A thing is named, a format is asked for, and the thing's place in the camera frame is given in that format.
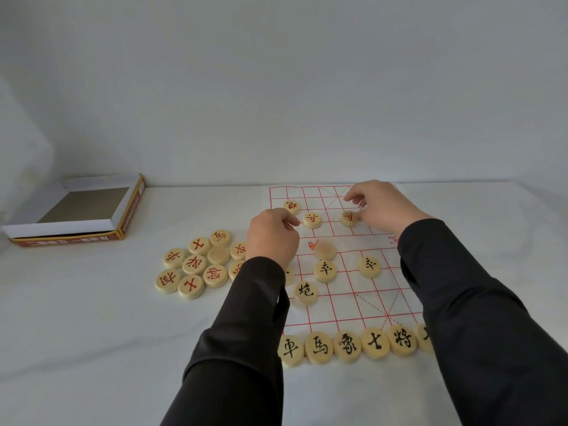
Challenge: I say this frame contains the person's left hand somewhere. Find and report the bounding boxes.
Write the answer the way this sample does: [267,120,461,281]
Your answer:
[245,208,302,270]

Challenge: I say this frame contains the person's right hand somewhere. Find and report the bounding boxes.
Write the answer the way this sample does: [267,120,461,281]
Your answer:
[344,179,435,238]

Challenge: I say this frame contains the pile of wooden xiangqi pieces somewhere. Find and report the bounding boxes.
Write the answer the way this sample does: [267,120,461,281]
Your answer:
[155,229,249,301]

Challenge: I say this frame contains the red grid xiangqi board sheet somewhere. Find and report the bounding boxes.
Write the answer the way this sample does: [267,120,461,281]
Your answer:
[267,183,438,351]

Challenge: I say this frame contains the person's right forearm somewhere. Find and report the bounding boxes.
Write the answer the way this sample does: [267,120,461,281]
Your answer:
[397,218,568,426]

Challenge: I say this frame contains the person's left forearm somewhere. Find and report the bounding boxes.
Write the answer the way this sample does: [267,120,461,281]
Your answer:
[160,256,292,426]

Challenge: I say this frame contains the white cardboard box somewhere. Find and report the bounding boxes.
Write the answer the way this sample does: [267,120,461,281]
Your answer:
[1,173,146,248]

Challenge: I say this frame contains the sheer white curtain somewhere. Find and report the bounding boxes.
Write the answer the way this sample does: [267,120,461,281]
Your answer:
[0,75,56,218]

